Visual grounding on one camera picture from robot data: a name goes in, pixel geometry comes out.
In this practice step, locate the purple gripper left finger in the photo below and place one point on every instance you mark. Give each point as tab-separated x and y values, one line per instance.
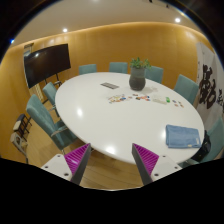
77	161

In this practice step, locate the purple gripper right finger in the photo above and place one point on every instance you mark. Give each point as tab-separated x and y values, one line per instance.
145	161

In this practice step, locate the blue folded towel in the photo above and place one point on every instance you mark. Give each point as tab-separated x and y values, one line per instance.
182	137

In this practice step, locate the teal chair front left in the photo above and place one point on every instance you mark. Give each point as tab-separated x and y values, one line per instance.
57	131

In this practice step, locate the teal chair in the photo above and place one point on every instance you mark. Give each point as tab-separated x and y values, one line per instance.
57	131
50	92
154	73
118	67
186	88
85	69
216	134

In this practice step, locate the white oval table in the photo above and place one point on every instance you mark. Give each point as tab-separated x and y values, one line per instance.
111	129

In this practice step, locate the clear plastic box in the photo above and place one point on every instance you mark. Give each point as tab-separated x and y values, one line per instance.
159	99

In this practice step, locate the black bag on chair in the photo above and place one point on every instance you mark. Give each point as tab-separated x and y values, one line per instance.
204	149

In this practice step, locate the small stool with box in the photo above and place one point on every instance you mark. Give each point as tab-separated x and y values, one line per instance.
21	124

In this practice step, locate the small cards right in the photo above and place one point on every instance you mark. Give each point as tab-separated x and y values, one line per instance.
177	103

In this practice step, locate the scattered colourful cards left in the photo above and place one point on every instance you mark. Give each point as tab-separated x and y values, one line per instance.
117	98

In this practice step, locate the teal chair left rear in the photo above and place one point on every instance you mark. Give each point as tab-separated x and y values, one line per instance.
50	92

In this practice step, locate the teal chair near right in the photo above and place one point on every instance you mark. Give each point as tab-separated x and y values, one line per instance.
216	134

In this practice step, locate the grey plant pot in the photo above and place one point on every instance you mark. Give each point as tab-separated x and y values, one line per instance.
137	79

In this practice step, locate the teal chair back right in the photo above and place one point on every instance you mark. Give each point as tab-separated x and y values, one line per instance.
154	73

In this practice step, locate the white calligraphy banner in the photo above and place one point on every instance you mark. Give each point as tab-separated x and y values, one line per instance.
210	78

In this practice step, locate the teal chair back left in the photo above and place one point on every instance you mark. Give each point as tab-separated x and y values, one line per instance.
85	69

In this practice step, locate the green plant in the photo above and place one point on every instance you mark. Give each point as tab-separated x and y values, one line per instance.
140	64

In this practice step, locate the teal chair back middle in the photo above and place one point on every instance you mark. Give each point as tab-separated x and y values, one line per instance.
118	67

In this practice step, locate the black wall television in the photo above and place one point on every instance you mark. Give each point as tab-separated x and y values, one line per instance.
44	63

